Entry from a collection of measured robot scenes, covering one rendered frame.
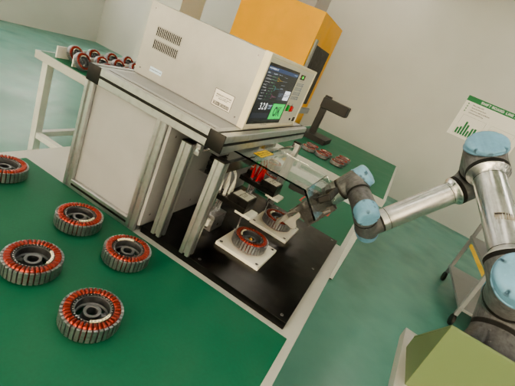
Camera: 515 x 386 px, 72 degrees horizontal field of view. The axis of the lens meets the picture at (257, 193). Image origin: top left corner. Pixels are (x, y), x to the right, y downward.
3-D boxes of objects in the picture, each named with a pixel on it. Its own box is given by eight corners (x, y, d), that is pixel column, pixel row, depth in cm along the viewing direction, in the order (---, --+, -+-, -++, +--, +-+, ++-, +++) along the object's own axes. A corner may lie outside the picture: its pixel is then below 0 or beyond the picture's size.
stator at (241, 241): (268, 246, 115) (273, 237, 113) (258, 262, 104) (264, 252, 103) (237, 230, 116) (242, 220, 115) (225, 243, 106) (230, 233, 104)
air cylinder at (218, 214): (221, 225, 117) (227, 211, 115) (209, 232, 110) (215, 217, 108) (208, 217, 118) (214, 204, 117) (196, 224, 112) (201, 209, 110)
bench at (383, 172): (365, 220, 436) (398, 166, 409) (334, 285, 270) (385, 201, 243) (288, 178, 465) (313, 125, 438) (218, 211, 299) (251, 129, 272)
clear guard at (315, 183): (334, 201, 110) (343, 184, 107) (314, 221, 88) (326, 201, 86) (247, 152, 118) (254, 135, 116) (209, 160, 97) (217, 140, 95)
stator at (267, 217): (293, 227, 135) (297, 219, 134) (283, 237, 125) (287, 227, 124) (268, 213, 138) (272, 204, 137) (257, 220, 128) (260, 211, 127)
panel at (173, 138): (243, 184, 158) (270, 122, 147) (139, 226, 98) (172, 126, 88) (241, 183, 158) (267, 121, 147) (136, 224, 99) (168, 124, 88)
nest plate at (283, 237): (297, 231, 137) (299, 228, 137) (284, 243, 124) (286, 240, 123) (264, 211, 141) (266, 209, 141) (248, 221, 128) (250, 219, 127)
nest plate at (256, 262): (275, 253, 115) (277, 250, 115) (257, 271, 102) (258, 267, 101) (237, 229, 119) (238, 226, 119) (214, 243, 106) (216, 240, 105)
